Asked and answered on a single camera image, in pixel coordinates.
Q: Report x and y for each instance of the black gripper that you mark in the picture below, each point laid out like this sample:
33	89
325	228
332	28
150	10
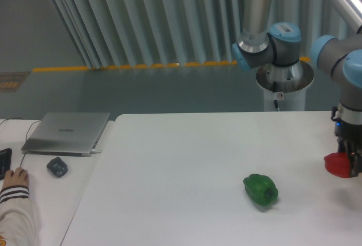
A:
348	133

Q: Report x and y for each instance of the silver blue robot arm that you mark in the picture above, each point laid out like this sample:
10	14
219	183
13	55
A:
279	44

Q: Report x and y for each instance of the silver closed laptop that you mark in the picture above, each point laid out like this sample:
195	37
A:
67	134

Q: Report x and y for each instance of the green bell pepper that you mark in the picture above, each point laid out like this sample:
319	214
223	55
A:
260	189

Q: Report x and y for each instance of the white striped sleeve forearm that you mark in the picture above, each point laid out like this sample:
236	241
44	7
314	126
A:
17	217

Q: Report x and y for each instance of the black keyboard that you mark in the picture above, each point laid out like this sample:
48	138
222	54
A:
5	161

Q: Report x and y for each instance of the grey folding partition curtain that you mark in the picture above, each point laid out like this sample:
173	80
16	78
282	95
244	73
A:
150	32

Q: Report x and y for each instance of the white usb plug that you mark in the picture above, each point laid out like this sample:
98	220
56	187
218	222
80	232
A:
94	151

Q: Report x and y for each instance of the person's hand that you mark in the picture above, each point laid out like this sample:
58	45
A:
16	178

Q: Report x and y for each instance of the brown floor mat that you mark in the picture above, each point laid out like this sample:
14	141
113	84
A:
11	81

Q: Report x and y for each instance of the red bell pepper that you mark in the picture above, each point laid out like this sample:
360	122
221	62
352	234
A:
338	164

